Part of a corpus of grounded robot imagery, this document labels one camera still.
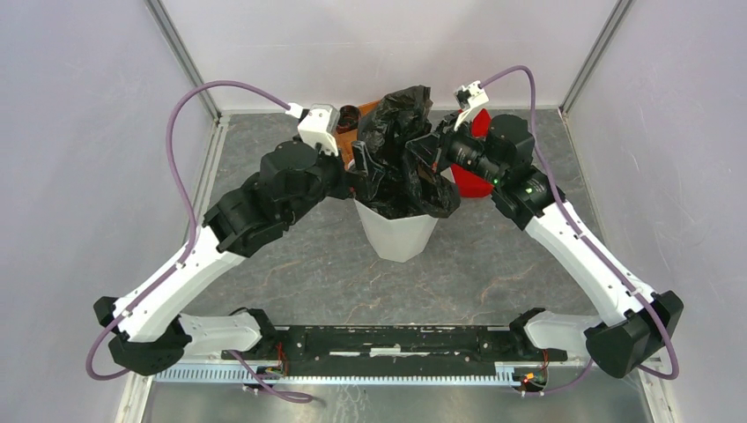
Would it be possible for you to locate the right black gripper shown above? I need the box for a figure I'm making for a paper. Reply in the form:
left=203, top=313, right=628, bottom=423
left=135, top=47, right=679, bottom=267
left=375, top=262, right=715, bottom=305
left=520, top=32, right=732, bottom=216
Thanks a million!
left=406, top=111, right=506, bottom=185

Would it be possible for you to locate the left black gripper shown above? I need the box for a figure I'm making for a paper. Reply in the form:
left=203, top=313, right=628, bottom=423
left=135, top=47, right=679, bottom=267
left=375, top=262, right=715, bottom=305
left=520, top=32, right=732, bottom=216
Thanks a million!
left=287, top=138, right=386, bottom=226

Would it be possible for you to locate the black trash bag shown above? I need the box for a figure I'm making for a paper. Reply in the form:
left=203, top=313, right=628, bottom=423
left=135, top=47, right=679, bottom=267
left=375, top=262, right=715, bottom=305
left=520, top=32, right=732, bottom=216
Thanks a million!
left=357, top=85, right=461, bottom=219

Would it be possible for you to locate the white plastic trash bin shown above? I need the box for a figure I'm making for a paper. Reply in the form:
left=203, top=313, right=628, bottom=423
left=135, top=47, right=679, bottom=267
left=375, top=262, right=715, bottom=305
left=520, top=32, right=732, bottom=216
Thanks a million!
left=354, top=200, right=439, bottom=263

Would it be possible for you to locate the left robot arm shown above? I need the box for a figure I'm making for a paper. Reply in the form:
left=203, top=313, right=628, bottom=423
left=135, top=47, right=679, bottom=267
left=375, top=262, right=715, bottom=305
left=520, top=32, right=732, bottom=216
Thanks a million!
left=94, top=140, right=385, bottom=375

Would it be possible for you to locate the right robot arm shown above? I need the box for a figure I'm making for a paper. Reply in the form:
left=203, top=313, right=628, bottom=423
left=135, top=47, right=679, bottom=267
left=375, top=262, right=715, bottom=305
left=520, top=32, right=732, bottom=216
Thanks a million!
left=405, top=113, right=684, bottom=380

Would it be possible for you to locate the orange compartment tray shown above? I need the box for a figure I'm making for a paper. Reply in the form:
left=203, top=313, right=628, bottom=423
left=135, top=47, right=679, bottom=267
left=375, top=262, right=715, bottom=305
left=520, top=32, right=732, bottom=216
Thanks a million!
left=334, top=100, right=379, bottom=168

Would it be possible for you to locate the rolled black bag left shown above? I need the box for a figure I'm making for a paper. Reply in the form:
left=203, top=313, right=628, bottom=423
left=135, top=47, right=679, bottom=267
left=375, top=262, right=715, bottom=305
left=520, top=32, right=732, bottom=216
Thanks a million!
left=336, top=105, right=361, bottom=134

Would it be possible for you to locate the red cloth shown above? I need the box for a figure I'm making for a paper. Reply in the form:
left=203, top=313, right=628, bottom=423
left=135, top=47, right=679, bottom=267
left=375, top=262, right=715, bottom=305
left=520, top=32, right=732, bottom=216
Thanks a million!
left=450, top=108, right=493, bottom=198

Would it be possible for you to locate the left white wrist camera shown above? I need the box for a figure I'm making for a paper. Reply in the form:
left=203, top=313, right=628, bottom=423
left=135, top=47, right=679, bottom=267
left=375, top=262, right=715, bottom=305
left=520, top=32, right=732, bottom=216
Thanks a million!
left=285, top=102, right=340, bottom=156

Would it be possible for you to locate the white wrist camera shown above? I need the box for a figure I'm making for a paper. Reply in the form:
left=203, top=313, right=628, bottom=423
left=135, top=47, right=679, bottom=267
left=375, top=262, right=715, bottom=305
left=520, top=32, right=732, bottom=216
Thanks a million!
left=285, top=102, right=340, bottom=156
left=454, top=80, right=489, bottom=130

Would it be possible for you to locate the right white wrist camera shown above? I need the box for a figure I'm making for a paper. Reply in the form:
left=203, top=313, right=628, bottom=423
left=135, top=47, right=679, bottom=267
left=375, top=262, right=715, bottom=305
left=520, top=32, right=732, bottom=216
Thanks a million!
left=454, top=80, right=489, bottom=130

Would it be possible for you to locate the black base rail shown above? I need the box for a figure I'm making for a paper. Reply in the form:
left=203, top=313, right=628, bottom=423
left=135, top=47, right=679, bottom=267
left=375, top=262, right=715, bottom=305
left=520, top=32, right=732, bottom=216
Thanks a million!
left=241, top=325, right=568, bottom=378

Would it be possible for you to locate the right aluminium corner post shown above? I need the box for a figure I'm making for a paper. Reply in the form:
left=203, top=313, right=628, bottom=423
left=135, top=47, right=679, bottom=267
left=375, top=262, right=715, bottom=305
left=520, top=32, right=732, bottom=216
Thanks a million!
left=558, top=0, right=635, bottom=115

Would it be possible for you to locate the aluminium corner post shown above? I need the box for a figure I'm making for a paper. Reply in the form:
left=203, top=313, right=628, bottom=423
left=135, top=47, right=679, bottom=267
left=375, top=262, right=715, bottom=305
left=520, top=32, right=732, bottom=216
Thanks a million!
left=558, top=0, right=635, bottom=115
left=144, top=0, right=222, bottom=122

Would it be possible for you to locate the left aluminium corner post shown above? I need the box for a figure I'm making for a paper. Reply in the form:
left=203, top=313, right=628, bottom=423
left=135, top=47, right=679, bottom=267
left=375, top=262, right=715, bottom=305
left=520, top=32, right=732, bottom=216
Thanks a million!
left=144, top=0, right=222, bottom=122

